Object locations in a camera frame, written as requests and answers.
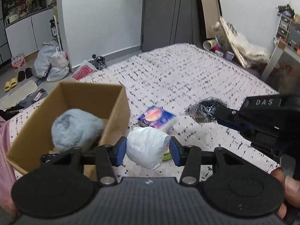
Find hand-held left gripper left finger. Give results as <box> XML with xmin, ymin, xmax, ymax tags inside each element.
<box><xmin>52</xmin><ymin>136</ymin><xmax>128</xmax><ymax>187</ymax></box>

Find grey drawer organizer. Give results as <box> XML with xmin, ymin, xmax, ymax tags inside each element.
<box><xmin>278</xmin><ymin>12</ymin><xmax>300</xmax><ymax>47</ymax></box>

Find patterned paper bag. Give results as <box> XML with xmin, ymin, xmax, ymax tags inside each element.
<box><xmin>219</xmin><ymin>16</ymin><xmax>270</xmax><ymax>68</ymax></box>

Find row of kitchen jars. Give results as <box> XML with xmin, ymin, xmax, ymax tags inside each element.
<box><xmin>5</xmin><ymin>0</ymin><xmax>57</xmax><ymax>24</ymax></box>

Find white lower kitchen cabinet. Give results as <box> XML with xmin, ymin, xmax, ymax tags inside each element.
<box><xmin>5</xmin><ymin>8</ymin><xmax>57</xmax><ymax>59</ymax></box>

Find clear bag with white contents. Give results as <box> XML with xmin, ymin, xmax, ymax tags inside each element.
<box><xmin>234</xmin><ymin>34</ymin><xmax>270</xmax><ymax>62</ymax></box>

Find tied white trash bag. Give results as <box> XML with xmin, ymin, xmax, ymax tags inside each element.
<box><xmin>50</xmin><ymin>51</ymin><xmax>69</xmax><ymax>68</ymax></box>

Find white black patterned bedspread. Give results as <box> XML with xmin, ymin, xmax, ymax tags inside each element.
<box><xmin>7</xmin><ymin>43</ymin><xmax>280</xmax><ymax>183</ymax></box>

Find pink bedsheet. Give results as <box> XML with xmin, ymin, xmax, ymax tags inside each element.
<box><xmin>0</xmin><ymin>119</ymin><xmax>18</xmax><ymax>216</ymax></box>

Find white narrow rack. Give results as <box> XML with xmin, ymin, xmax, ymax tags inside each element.
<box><xmin>49</xmin><ymin>14</ymin><xmax>62</xmax><ymax>50</ymax></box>

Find white soft plastic pack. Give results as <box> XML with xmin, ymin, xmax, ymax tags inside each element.
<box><xmin>126</xmin><ymin>127</ymin><xmax>171</xmax><ymax>170</ymax></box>

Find red white plastic bag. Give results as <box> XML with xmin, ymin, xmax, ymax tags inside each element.
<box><xmin>71</xmin><ymin>60</ymin><xmax>98</xmax><ymax>81</ymax></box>

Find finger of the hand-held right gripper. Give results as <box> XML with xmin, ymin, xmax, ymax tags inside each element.
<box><xmin>218</xmin><ymin>119</ymin><xmax>255</xmax><ymax>133</ymax></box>
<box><xmin>215</xmin><ymin>106</ymin><xmax>245</xmax><ymax>123</ymax></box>

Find light blue fluffy plush toy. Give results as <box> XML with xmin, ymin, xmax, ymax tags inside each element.
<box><xmin>51</xmin><ymin>108</ymin><xmax>105</xmax><ymax>152</ymax></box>

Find blue jeans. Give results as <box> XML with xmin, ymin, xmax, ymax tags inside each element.
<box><xmin>17</xmin><ymin>88</ymin><xmax>47</xmax><ymax>108</ymax></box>

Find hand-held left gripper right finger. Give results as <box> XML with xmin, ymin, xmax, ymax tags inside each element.
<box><xmin>169</xmin><ymin>136</ymin><xmax>237</xmax><ymax>186</ymax></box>

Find paper noodle cup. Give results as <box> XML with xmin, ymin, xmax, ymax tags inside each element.
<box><xmin>203</xmin><ymin>39</ymin><xmax>217</xmax><ymax>50</ymax></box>

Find brown cardboard box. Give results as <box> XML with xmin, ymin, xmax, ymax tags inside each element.
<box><xmin>7</xmin><ymin>81</ymin><xmax>131</xmax><ymax>176</ymax></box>

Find person's right hand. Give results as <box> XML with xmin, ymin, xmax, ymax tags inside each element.
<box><xmin>269</xmin><ymin>167</ymin><xmax>300</xmax><ymax>219</ymax></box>

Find pack of water bottles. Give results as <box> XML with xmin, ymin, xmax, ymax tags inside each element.
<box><xmin>11</xmin><ymin>54</ymin><xmax>27</xmax><ymax>71</ymax></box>

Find white desk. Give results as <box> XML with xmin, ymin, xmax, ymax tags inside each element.
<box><xmin>260</xmin><ymin>39</ymin><xmax>300</xmax><ymax>94</ymax></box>

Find black framed board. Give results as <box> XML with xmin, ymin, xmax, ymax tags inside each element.
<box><xmin>192</xmin><ymin>0</ymin><xmax>223</xmax><ymax>40</ymax></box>

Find large grey trash bag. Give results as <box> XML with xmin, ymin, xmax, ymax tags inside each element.
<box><xmin>32</xmin><ymin>40</ymin><xmax>59</xmax><ymax>78</ymax></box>

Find grey door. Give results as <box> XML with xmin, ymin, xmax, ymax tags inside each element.
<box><xmin>141</xmin><ymin>0</ymin><xmax>200</xmax><ymax>52</ymax></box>

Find dark cloth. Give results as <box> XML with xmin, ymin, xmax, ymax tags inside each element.
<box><xmin>0</xmin><ymin>105</ymin><xmax>25</xmax><ymax>121</ymax></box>

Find white floor mat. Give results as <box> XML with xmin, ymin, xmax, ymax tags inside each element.
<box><xmin>0</xmin><ymin>80</ymin><xmax>38</xmax><ymax>109</ymax></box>

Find dark bottle on rack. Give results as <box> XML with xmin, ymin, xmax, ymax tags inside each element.
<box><xmin>50</xmin><ymin>20</ymin><xmax>58</xmax><ymax>37</ymax></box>

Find flat white trash bag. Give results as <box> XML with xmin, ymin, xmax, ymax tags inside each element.
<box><xmin>47</xmin><ymin>67</ymin><xmax>70</xmax><ymax>82</ymax></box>

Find black white sneakers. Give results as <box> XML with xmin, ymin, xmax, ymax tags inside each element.
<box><xmin>88</xmin><ymin>54</ymin><xmax>107</xmax><ymax>70</ymax></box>

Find black item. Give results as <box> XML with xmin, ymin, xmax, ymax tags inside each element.
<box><xmin>179</xmin><ymin>97</ymin><xmax>227</xmax><ymax>124</ymax></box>

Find black model on organizer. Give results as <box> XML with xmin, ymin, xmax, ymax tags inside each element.
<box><xmin>278</xmin><ymin>3</ymin><xmax>293</xmax><ymax>16</ymax></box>

